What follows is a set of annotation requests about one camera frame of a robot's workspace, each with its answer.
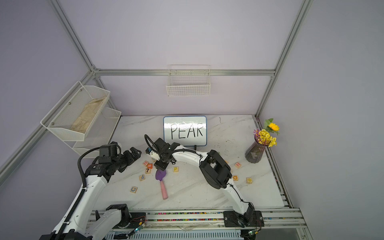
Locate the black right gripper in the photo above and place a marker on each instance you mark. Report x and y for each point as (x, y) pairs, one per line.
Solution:
(160, 167)

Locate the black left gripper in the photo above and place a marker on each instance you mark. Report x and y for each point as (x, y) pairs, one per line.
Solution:
(130, 158)

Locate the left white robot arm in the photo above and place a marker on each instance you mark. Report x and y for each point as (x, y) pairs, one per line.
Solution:
(96, 167)

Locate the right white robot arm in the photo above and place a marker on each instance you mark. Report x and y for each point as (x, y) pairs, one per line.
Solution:
(217, 174)

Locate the blue framed whiteboard PEAR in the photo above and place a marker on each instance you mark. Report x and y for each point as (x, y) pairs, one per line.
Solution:
(188, 131)

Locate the wooden block blue F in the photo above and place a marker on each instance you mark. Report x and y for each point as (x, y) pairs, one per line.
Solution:
(142, 177)

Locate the wooden block blue C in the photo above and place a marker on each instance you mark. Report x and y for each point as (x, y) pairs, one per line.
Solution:
(133, 189)

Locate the beige cloth in shelf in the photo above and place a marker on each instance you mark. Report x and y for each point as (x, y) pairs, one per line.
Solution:
(83, 122)

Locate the dark glass flower vase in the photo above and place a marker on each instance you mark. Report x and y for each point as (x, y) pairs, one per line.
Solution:
(255, 153)

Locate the yellow artificial flower bouquet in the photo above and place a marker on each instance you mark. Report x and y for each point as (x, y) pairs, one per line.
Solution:
(264, 136)

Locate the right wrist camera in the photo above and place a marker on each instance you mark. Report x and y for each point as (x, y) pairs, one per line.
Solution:
(152, 154)

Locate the purple trowel pink handle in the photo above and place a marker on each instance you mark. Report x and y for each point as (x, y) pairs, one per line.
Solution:
(160, 174)

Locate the white mesh wall shelf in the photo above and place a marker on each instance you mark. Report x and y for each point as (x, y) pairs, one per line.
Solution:
(61, 117)

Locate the white wire wall basket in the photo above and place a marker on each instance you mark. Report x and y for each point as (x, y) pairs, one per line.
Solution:
(188, 80)

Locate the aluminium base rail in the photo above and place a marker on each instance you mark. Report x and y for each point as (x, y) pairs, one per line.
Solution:
(189, 220)

